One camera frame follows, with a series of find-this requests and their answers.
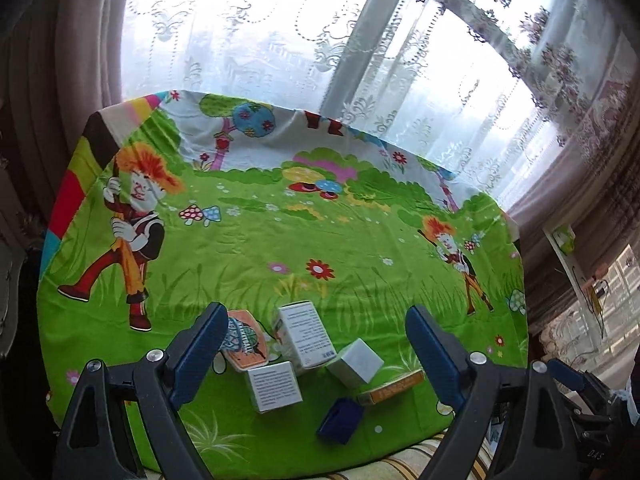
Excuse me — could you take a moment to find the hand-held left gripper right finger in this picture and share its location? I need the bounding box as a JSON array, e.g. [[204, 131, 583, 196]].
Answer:
[[405, 305, 583, 480]]

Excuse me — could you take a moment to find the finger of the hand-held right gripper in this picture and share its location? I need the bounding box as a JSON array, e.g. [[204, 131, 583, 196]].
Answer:
[[547, 358, 611, 411]]

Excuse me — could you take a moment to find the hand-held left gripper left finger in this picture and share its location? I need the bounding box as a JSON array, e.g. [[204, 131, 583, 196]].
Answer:
[[52, 301, 230, 480]]

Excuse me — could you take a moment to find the orange flat box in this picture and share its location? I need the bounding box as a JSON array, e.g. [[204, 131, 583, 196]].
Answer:
[[356, 368, 426, 407]]

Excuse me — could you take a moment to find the silver white cube box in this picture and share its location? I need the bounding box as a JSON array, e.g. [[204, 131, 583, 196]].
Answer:
[[326, 338, 385, 391]]

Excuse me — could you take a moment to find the white box with text panel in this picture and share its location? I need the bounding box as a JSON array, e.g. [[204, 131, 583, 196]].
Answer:
[[245, 361, 303, 413]]

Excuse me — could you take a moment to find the floral lace curtain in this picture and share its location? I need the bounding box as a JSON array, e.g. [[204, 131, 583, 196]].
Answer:
[[530, 240, 640, 366]]

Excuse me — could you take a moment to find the white shelf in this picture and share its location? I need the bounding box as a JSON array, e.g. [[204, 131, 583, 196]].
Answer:
[[542, 222, 607, 321]]

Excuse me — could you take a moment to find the white box with barcode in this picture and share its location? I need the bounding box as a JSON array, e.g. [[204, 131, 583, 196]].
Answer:
[[272, 301, 336, 368]]

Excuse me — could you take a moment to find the dark blue box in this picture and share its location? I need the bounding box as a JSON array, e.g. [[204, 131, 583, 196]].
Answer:
[[316, 397, 364, 445]]

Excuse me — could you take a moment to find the green tissue pack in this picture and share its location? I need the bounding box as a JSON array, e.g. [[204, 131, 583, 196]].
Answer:
[[552, 225, 576, 256]]

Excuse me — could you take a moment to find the green cartoon printed blanket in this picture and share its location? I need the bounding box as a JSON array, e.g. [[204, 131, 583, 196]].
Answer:
[[37, 89, 531, 473]]

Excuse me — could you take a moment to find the brown patterned curtain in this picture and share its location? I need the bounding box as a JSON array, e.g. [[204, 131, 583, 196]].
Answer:
[[500, 10, 640, 311]]

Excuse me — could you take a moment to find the plain brown curtain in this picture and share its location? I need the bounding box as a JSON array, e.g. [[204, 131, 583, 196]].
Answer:
[[0, 0, 138, 201]]

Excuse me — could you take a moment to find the white lace curtain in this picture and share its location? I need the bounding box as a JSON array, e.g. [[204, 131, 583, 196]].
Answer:
[[120, 0, 601, 211]]

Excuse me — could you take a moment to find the black cable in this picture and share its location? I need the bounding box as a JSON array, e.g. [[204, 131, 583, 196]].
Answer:
[[575, 260, 610, 343]]

